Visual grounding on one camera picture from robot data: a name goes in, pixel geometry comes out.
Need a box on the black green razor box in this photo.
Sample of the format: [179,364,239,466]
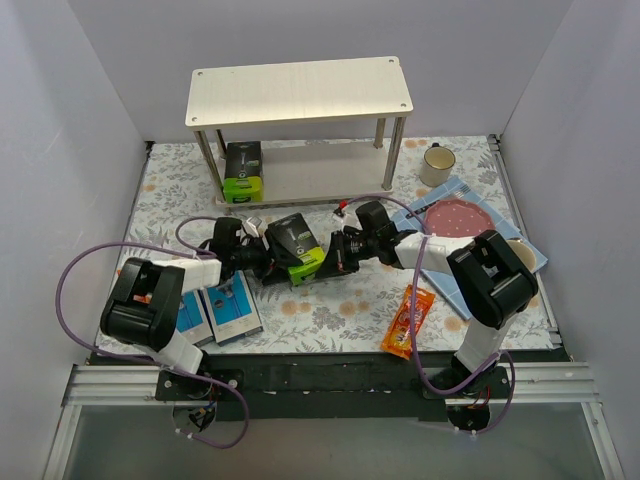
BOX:
[265,213,325,286]
[223,141,264,204]

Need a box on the white two-tier shelf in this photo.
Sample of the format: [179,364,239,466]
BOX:
[185,56,413,205]

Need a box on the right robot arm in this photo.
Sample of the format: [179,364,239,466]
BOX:
[314,199,539,398]

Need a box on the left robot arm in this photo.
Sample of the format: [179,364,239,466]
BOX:
[100,217,290,400]

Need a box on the floral tablecloth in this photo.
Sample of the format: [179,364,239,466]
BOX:
[126,136,559,354]

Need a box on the blue Harry's razor box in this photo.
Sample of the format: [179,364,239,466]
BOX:
[199,271,263,346]

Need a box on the orange razor packet right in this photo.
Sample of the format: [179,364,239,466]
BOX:
[380,285,435,360]

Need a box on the pink polka dot plate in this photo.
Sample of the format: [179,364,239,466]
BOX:
[425,199,495,238]

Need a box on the cream enamel mug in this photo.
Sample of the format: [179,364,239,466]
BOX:
[419,142,456,188]

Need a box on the painted ceramic mug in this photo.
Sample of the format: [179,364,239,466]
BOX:
[507,238,537,272]

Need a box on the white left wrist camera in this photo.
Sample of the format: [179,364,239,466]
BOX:
[242,216,264,239]

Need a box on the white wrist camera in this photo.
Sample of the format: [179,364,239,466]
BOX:
[332,201,359,228]
[242,216,264,239]

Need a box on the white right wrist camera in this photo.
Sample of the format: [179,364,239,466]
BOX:
[332,201,359,228]

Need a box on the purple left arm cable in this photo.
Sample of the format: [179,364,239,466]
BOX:
[54,215,250,450]

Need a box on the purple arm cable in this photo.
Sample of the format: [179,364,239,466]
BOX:
[54,215,250,450]
[344,194,516,435]

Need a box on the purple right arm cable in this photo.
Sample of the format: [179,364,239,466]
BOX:
[344,194,516,435]

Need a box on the silver fork black handle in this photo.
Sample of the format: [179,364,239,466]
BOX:
[404,185,471,220]

